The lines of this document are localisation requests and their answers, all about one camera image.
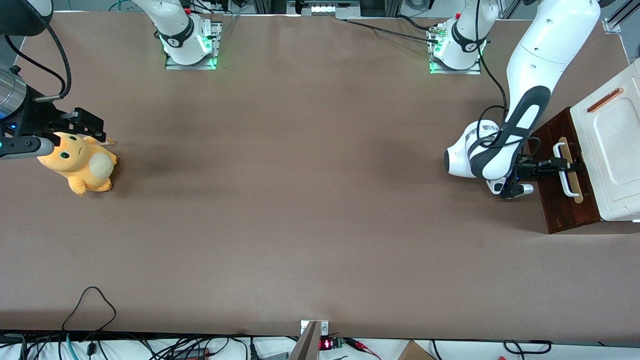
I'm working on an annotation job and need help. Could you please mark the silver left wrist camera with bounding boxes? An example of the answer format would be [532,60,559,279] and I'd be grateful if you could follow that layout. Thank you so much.
[487,179,535,200]

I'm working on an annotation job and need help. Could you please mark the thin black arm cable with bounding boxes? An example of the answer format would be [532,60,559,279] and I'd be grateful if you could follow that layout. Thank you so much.
[472,0,543,163]

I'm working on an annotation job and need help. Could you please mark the black power adapter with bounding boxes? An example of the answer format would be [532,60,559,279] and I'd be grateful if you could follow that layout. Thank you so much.
[172,347,211,360]

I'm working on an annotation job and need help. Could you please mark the brown wooden drawer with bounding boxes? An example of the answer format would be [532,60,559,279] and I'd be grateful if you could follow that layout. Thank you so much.
[529,106,602,235]

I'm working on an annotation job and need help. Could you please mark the brown cardboard piece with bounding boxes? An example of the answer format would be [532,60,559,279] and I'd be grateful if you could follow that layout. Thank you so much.
[397,340,437,360]

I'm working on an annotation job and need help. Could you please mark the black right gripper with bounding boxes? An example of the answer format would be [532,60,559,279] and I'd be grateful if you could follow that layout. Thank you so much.
[0,85,107,144]

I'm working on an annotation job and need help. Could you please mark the black looped cable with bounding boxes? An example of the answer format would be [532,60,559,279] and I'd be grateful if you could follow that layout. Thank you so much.
[61,286,117,346]

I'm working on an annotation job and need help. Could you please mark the yellow plush toy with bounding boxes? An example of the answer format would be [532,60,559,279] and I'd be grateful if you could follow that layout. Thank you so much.
[36,131,119,197]

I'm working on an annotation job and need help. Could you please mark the aluminium frame profile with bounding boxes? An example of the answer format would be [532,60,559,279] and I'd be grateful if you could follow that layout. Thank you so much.
[602,0,640,35]

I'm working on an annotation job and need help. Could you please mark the grey device with white lights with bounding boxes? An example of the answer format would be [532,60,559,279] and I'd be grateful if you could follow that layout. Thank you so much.
[287,0,361,20]

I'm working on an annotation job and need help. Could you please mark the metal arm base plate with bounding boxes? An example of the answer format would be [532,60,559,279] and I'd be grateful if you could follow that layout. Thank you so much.
[428,24,482,76]
[164,21,222,71]

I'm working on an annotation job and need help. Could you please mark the white drawer handle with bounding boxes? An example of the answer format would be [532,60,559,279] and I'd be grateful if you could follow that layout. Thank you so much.
[553,142,582,197]

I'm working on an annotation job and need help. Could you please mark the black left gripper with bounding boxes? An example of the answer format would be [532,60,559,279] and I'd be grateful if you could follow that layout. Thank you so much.
[514,156,584,182]

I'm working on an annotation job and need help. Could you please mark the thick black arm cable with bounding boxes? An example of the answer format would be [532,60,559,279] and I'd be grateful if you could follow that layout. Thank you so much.
[32,22,72,103]

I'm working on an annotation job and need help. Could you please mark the red clip wires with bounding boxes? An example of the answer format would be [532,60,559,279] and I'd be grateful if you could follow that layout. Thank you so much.
[344,338,382,359]

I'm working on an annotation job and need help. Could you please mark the orange bar on cabinet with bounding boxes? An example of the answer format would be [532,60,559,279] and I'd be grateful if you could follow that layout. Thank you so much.
[586,88,625,114]

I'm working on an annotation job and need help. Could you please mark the white drawer cabinet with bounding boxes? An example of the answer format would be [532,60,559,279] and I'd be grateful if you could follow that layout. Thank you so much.
[570,57,640,223]

